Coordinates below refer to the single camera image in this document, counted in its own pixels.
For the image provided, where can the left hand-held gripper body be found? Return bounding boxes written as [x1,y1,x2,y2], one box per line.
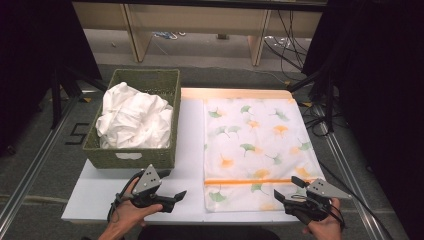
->
[128,163,176,214]

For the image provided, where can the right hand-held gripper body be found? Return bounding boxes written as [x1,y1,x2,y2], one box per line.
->
[283,178,353,225]

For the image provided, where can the green woven basket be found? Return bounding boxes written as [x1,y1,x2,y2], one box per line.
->
[82,68,182,170]

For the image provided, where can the leaf print mesh laundry bag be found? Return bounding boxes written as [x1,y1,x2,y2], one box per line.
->
[203,97,326,213]

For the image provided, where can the white garment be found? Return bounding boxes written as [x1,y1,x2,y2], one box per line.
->
[95,81,174,160]

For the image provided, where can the person's left hand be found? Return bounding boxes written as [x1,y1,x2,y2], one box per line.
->
[107,177,164,235]

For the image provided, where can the person's right hand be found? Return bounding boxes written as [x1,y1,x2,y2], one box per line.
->
[302,198,345,240]

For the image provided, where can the black metal stand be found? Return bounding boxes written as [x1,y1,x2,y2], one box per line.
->
[287,69,336,133]
[49,64,109,130]

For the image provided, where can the black curtain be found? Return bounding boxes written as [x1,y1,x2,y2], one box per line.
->
[301,0,424,240]
[0,0,103,158]

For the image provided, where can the beige wooden desk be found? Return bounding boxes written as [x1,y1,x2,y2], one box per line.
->
[72,1,324,67]

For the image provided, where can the right hand-held gripper cable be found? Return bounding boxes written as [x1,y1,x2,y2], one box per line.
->
[328,201,347,232]

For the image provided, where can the aluminium floor rail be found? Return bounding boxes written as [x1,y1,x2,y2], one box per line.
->
[316,109,392,240]
[0,96,85,232]

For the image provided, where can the long black floor cable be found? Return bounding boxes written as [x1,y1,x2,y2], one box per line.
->
[318,159,396,240]

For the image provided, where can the black floor cable loops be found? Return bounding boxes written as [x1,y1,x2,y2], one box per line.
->
[299,99,349,138]

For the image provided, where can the blue and white cord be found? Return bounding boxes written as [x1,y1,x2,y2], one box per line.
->
[152,31,188,41]

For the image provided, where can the hanging black cable bundle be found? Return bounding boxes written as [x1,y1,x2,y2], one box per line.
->
[264,9,309,73]

